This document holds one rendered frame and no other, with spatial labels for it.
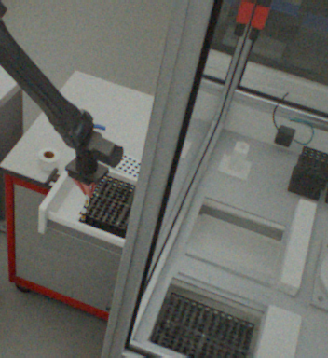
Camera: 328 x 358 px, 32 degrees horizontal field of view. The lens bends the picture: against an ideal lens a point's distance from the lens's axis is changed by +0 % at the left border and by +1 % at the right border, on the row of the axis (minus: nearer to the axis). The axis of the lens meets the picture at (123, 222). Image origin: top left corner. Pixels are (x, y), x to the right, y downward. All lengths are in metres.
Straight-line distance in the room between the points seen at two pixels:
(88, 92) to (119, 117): 0.18
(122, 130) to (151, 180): 1.33
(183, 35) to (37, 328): 1.91
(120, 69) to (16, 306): 1.86
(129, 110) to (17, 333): 1.00
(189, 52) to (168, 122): 0.10
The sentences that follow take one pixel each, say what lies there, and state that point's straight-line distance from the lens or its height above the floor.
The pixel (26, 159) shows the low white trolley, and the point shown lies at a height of 0.76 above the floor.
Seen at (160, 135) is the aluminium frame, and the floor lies 1.64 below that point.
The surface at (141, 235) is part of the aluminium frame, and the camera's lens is 0.87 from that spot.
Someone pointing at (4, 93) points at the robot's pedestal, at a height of 0.76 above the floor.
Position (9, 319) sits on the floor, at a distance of 2.46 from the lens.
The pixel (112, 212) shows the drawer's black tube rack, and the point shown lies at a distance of 1.67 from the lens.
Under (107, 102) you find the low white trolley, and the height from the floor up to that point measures 0.76.
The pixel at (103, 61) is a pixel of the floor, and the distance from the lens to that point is 3.83.
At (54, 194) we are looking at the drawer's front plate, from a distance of 1.62.
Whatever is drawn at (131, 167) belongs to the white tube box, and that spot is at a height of 0.80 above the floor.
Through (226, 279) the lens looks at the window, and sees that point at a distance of 0.91.
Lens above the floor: 2.11
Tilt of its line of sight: 49 degrees down
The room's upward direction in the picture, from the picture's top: 11 degrees clockwise
